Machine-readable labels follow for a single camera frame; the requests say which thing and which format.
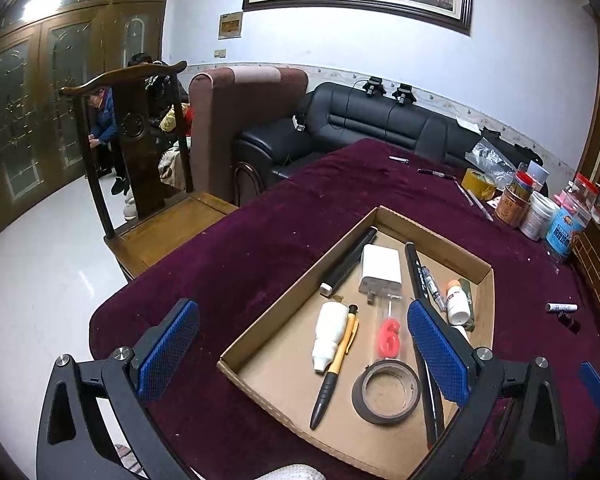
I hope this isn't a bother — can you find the black marker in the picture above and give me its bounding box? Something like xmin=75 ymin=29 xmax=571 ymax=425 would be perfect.
xmin=318 ymin=226 xmax=378 ymax=298
xmin=404 ymin=242 xmax=444 ymax=448

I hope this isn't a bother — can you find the white bottle orange cap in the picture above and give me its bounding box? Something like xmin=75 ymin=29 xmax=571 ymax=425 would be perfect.
xmin=445 ymin=280 xmax=471 ymax=326

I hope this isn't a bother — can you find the clear packet red candle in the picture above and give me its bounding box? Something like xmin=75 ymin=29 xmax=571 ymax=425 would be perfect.
xmin=374 ymin=295 xmax=407 ymax=361

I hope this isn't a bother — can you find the black tape roll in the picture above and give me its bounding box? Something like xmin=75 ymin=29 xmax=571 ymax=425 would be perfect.
xmin=351 ymin=359 xmax=420 ymax=426

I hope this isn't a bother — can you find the green lighter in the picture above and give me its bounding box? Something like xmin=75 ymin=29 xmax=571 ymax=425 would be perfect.
xmin=460 ymin=278 xmax=475 ymax=333

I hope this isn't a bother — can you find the clear blue pen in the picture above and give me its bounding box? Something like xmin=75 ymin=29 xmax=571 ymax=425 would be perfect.
xmin=422 ymin=266 xmax=446 ymax=312

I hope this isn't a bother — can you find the yellow black mechanical pencil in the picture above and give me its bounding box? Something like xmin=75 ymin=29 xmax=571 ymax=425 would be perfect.
xmin=309 ymin=304 xmax=358 ymax=430

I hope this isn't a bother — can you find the white charger plug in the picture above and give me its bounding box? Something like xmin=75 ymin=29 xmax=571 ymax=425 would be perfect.
xmin=358 ymin=244 xmax=402 ymax=304

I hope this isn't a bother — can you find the small white dropper bottle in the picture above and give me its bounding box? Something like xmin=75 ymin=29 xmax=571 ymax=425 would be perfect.
xmin=311 ymin=301 xmax=349 ymax=374

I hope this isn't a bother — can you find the white gloved right hand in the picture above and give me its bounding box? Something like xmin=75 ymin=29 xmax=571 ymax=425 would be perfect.
xmin=257 ymin=464 xmax=326 ymax=480

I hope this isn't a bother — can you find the black lipstick tube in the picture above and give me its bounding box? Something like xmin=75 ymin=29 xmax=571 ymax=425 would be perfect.
xmin=557 ymin=312 xmax=581 ymax=335

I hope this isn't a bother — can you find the white marker pen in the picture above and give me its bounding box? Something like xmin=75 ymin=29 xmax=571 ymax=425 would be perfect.
xmin=545 ymin=302 xmax=579 ymax=313

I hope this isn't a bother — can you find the blue label plastic jar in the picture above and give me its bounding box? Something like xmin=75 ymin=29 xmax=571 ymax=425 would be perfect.
xmin=544 ymin=194 xmax=591 ymax=261

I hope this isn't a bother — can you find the cardboard tray box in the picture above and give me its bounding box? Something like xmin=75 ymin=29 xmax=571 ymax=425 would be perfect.
xmin=218 ymin=206 xmax=495 ymax=479

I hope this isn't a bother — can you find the white plastic tub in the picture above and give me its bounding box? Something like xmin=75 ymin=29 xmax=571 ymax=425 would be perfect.
xmin=519 ymin=191 xmax=559 ymax=242

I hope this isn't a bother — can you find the red lid clear jar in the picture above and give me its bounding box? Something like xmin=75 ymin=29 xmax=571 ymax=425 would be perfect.
xmin=573 ymin=172 xmax=600 ymax=208

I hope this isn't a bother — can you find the brown tin can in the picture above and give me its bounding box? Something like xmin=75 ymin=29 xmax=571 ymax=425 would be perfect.
xmin=495 ymin=170 xmax=533 ymax=229

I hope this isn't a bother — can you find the white stick far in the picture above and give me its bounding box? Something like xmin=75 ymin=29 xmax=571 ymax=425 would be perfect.
xmin=465 ymin=190 xmax=494 ymax=222

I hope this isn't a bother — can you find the maroon tablecloth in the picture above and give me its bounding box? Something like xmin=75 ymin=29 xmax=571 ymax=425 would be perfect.
xmin=90 ymin=140 xmax=600 ymax=479

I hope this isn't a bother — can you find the yellow tape roll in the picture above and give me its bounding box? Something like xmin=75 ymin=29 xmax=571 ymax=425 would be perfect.
xmin=460 ymin=168 xmax=496 ymax=202

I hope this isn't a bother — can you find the black pen far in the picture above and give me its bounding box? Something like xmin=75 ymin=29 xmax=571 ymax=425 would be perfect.
xmin=417 ymin=168 xmax=456 ymax=181

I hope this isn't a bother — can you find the wooden chair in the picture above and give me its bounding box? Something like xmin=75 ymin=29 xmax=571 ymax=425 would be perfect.
xmin=59 ymin=61 xmax=236 ymax=282

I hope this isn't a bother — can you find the seated person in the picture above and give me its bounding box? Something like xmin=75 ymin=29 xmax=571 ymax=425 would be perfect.
xmin=87 ymin=52 xmax=193 ymax=221

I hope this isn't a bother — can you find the brown armchair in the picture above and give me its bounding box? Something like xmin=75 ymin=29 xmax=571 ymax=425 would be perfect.
xmin=188 ymin=65 xmax=309 ymax=202

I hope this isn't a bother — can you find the black leather sofa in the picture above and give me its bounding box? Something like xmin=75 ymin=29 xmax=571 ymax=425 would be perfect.
xmin=232 ymin=82 xmax=543 ymax=204

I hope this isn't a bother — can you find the wooden wardrobe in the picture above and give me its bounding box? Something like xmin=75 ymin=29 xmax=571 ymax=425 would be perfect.
xmin=0 ymin=0 xmax=166 ymax=233

